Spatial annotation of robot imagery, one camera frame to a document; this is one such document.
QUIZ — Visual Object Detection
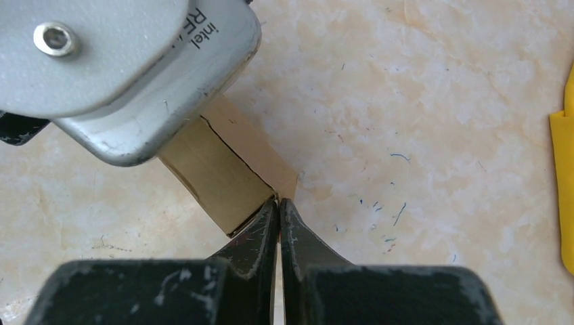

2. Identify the yellow cloth garment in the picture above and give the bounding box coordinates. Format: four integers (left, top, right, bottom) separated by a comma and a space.
549, 71, 573, 274

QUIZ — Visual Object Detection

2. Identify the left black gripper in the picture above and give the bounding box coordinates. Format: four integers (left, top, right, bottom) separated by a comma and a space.
1, 111, 49, 146

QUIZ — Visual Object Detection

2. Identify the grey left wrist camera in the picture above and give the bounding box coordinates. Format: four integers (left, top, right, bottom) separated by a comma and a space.
1, 1, 262, 167

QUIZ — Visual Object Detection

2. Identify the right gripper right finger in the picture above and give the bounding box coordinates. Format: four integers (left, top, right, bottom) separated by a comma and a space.
279, 199, 502, 324

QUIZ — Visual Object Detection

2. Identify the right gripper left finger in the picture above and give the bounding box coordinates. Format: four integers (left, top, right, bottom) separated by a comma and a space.
26, 199, 279, 324

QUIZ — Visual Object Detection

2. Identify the brown cardboard box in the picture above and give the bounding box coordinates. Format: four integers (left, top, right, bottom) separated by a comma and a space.
158, 96, 298, 238

